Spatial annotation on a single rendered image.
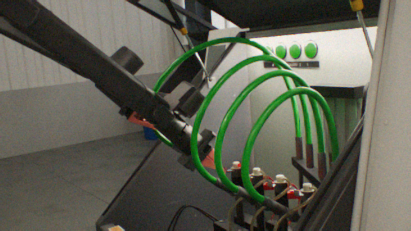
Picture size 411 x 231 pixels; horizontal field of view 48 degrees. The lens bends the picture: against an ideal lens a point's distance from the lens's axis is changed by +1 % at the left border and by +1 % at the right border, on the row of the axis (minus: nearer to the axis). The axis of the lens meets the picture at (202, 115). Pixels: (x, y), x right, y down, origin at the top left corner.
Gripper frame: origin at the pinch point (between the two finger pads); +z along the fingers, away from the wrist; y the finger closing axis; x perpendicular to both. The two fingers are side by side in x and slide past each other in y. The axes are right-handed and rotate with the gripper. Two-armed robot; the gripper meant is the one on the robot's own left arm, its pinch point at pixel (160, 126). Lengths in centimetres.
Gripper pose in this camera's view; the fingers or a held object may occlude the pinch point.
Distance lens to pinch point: 112.6
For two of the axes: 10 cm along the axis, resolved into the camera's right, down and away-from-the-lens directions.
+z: 7.6, 6.2, -1.9
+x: -6.2, 7.8, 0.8
